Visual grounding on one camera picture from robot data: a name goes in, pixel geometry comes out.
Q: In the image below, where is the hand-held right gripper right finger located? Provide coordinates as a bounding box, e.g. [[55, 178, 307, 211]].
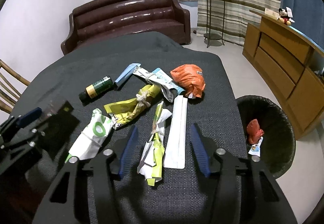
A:
[[190, 123, 298, 224]]

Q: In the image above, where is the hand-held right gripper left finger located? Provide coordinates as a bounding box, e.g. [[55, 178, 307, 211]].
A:
[[32, 125, 139, 224]]

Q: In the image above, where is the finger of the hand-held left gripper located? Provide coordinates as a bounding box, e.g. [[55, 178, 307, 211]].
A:
[[14, 107, 43, 128], [30, 100, 76, 148]]

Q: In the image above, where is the long white packet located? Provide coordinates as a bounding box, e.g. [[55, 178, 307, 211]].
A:
[[163, 95, 188, 170]]

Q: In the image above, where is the yellow wrapper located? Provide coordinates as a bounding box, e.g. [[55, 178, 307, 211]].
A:
[[103, 84, 162, 130]]

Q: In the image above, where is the white wrapper with green ring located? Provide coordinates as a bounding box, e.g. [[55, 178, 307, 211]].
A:
[[65, 108, 113, 163]]

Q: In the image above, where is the dark green bottle yellow label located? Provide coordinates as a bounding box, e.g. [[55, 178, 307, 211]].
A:
[[78, 76, 113, 102]]

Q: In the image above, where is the small white printed packet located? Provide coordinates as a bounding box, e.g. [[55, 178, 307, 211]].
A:
[[248, 138, 264, 156]]

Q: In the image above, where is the orange wrapper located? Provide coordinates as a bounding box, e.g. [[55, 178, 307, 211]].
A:
[[247, 119, 265, 144]]

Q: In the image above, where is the orange plastic bag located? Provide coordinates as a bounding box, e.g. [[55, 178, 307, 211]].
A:
[[170, 64, 206, 99]]

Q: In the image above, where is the light blue sachet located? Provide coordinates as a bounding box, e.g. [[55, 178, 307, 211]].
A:
[[113, 63, 141, 91]]

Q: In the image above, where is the white teal packet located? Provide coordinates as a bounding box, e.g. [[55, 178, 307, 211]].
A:
[[133, 67, 185, 102]]

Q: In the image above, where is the black trash bin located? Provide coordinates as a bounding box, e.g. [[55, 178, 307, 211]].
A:
[[235, 96, 296, 179]]

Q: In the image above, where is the wooden chair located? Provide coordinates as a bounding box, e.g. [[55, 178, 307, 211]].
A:
[[0, 59, 31, 113]]

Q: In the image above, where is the dark grey table cloth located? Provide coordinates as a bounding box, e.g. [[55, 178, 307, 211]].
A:
[[0, 31, 250, 224]]

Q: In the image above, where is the black metal plant stand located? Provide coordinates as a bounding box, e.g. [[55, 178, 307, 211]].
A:
[[203, 0, 226, 48]]

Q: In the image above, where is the wooden cabinet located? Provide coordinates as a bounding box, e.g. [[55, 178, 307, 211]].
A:
[[242, 9, 324, 140]]

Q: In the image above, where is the brown leather sofa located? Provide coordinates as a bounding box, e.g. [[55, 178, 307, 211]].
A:
[[61, 0, 191, 55]]

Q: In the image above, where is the mouse plush toy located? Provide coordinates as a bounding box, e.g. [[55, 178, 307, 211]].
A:
[[277, 7, 295, 26]]

